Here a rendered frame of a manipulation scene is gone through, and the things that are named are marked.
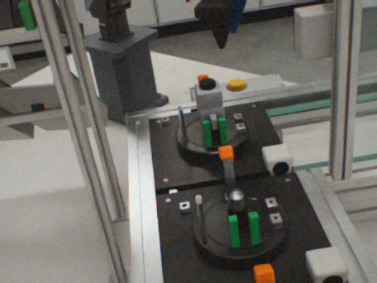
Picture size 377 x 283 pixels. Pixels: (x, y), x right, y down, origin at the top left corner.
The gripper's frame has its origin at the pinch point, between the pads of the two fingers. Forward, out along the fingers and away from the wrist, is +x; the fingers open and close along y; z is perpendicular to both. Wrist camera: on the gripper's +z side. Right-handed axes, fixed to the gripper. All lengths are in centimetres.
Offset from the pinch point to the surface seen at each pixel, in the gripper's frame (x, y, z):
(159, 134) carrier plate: 18.2, 12.9, 11.5
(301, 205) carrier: 19.2, 28.8, -18.5
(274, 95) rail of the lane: 18.4, -6.7, -7.4
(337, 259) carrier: 18, 41, -25
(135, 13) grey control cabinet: 78, -250, 146
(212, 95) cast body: 7.4, 16.1, -1.3
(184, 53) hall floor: 103, -234, 104
